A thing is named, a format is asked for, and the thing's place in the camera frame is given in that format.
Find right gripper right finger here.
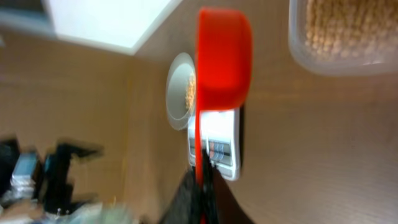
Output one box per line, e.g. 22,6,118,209
201,151,254,224

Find white digital kitchen scale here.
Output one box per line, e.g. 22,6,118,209
201,109,241,181

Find grey round bowl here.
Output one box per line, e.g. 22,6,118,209
165,52,196,131

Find pile of soybeans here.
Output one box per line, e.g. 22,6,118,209
305,0,397,60

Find red measuring scoop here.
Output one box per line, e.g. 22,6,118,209
195,7,252,223

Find clear plastic container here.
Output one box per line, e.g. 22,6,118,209
288,0,397,77

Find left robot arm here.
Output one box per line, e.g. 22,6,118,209
1,137,103,219

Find soybeans in bowl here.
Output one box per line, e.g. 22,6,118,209
185,72,196,112

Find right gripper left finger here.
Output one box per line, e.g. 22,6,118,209
159,170,201,224

